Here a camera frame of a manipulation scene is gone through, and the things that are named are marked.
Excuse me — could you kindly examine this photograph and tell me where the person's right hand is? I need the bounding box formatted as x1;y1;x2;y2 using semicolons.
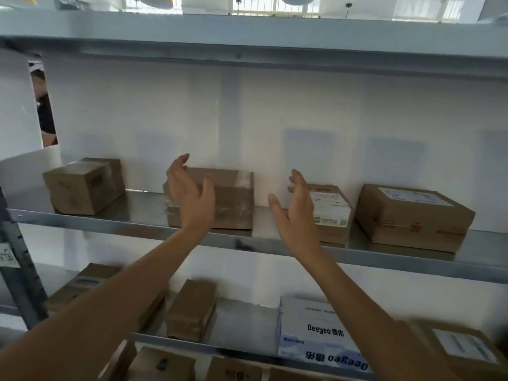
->
268;169;323;261

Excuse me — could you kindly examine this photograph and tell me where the person's left hand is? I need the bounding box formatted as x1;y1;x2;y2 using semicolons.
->
166;154;216;233

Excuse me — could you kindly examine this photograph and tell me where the person's right forearm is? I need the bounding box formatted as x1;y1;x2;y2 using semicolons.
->
296;244;463;381

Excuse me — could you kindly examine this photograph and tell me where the person's left forearm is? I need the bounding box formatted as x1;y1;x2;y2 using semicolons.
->
0;225;213;381

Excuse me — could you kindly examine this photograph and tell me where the clear-taped cardboard box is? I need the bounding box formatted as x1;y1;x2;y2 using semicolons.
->
163;167;255;230

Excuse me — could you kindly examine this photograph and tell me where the white-labelled narrow cardboard box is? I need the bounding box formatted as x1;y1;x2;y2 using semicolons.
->
288;184;355;246

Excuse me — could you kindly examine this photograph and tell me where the small brown cardboard box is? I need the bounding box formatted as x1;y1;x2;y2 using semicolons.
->
166;279;218;343

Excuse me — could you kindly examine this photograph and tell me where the white and blue printed carton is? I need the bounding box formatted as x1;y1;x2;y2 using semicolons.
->
276;296;372;374

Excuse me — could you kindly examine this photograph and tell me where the small cube cardboard box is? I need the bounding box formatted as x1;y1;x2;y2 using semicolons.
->
43;157;126;216

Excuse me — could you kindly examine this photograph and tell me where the wide red-taped cardboard box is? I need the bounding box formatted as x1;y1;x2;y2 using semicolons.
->
356;184;476;253

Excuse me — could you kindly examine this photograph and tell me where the flat long cardboard box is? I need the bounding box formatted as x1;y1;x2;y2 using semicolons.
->
44;263;167;334

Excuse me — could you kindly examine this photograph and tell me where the grey metal shelving rack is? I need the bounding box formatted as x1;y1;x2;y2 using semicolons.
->
0;10;508;381

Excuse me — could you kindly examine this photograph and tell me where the cardboard box with black mark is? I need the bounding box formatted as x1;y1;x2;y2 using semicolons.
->
126;347;197;381

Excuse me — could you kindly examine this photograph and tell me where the green and white sticker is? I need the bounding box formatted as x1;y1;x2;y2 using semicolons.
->
0;242;21;269

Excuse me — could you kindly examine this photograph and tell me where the large white-labelled cardboard box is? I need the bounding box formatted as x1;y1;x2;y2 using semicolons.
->
399;319;508;381

